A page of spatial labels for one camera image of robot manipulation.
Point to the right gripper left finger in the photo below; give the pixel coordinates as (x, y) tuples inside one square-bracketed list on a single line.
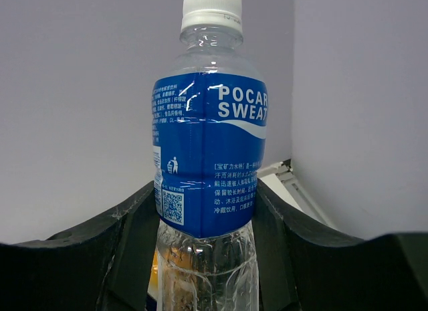
[(103, 263)]

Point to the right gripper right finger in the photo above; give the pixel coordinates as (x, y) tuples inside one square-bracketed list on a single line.
[(305, 265)]

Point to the orange juice bottle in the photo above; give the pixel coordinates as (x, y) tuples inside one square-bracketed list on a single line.
[(153, 282)]

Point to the clear bottle blue label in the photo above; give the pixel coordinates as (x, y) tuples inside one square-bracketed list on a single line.
[(208, 129)]

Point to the aluminium table edge rail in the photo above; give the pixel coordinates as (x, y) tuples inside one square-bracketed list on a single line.
[(280, 178)]

